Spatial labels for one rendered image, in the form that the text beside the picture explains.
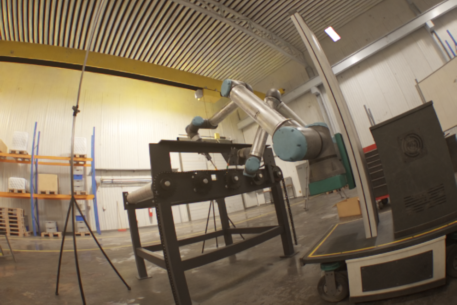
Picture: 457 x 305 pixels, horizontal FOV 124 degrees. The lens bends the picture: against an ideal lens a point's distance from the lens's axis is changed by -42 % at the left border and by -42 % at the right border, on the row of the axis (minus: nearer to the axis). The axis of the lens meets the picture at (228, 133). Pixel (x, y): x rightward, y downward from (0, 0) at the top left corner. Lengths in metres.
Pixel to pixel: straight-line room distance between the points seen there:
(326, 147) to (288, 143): 0.23
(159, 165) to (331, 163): 1.06
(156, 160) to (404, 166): 1.42
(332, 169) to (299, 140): 0.25
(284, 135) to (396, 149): 0.51
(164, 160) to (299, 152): 0.95
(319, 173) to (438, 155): 0.57
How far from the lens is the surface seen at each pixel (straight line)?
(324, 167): 1.00
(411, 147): 1.02
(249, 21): 10.39
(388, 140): 1.01
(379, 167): 3.20
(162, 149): 1.51
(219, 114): 1.66
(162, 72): 9.27
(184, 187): 1.51
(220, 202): 2.82
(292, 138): 0.86
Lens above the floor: 0.68
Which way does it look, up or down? 18 degrees up
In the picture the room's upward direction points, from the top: 11 degrees counter-clockwise
